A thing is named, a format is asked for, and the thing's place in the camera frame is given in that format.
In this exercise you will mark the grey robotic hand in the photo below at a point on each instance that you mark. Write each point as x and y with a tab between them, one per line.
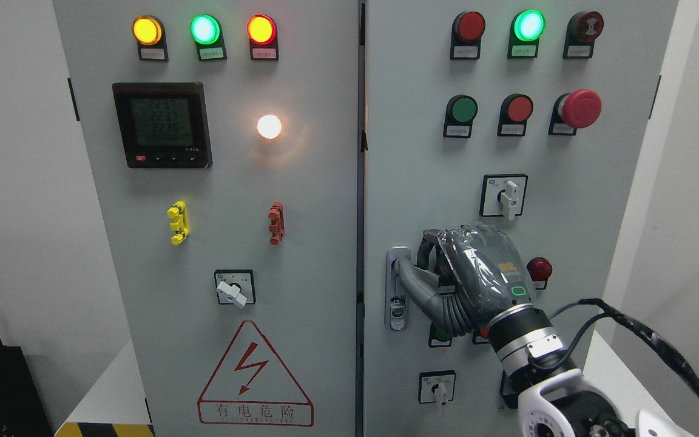
486	266

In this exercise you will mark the silver door handle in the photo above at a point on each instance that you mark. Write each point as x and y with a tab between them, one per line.
395	295

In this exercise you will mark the grey cabinet door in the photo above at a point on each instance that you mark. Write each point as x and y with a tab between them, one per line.
576	192
306	285

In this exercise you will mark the red push button lower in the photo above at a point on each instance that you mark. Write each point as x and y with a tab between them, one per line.
480	336

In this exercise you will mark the red push button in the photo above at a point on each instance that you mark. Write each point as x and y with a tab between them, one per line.
480	336
514	112

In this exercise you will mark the green push button lower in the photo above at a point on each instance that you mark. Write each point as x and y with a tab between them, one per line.
438	339

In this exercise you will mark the green push button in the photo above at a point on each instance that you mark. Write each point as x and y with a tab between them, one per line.
460	113
438	339

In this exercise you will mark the dark red indicator middle right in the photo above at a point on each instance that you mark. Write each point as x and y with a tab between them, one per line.
540	270

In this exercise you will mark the green push button upper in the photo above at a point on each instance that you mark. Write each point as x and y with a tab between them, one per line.
460	113

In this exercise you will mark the red push button upper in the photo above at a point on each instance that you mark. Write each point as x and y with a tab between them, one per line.
514	112

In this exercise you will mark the red terminal clip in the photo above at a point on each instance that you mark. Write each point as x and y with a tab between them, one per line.
276	226

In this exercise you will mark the red emergency stop mushroom button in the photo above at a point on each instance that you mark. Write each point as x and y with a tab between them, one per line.
575	110

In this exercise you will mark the red electric hazard warning sticker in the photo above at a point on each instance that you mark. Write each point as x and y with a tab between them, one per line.
251	385

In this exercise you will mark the white glowing indicator lamp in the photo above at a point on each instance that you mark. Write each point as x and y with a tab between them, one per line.
269	126

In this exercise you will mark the dark red indicator top right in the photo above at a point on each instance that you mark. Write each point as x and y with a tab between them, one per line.
466	35

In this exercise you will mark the green lit indicator top right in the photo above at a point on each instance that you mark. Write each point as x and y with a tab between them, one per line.
525	33

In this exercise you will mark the dark red buzzer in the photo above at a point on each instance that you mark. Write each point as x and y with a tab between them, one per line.
581	33

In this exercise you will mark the yellow terminal clip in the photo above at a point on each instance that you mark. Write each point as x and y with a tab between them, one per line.
179	222

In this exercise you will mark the red lit indicator light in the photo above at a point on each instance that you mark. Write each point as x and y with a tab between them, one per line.
263	38

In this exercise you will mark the black digital power meter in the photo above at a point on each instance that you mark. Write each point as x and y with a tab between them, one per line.
163	125

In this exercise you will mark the green indicator light top left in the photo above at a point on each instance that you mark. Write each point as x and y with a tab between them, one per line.
209	38

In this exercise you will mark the yellow indicator light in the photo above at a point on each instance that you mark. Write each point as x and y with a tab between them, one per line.
150	36

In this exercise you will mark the black box with antenna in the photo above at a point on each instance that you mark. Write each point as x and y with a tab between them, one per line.
21	411

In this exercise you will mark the upper white rotary switch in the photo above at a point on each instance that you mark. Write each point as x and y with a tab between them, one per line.
503	195

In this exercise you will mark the lower white rotary switch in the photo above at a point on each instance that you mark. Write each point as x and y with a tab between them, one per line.
436	387

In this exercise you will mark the black rotary knob switch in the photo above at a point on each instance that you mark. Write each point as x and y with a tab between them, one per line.
508	395

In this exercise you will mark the left door white rotary switch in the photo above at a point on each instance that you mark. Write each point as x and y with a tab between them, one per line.
235	287

